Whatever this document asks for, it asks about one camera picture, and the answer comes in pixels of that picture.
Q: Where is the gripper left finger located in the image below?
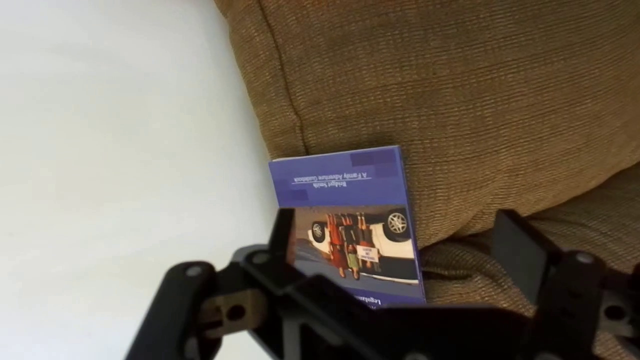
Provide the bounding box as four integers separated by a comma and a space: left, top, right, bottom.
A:
125, 208, 381, 360

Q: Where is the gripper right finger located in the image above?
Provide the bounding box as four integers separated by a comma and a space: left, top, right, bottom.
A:
490, 209, 640, 360

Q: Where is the blue paperback book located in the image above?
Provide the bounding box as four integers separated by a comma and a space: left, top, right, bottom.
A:
268, 145, 427, 307

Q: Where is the brown fabric couch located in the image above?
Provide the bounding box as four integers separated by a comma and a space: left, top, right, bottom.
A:
214, 0, 640, 360

